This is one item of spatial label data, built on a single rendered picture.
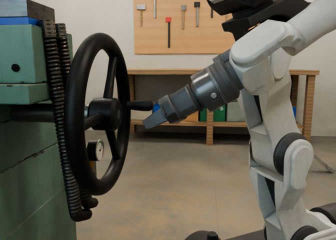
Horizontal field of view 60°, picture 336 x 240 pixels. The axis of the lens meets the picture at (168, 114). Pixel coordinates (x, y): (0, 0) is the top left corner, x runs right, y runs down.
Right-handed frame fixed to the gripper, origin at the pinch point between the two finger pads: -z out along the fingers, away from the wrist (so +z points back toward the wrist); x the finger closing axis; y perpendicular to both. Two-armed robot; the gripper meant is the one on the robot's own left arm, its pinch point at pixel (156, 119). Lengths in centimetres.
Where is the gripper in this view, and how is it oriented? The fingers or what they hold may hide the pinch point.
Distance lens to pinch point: 63.8
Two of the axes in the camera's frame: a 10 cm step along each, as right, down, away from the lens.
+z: 8.6, -4.8, -1.9
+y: -4.6, -8.8, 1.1
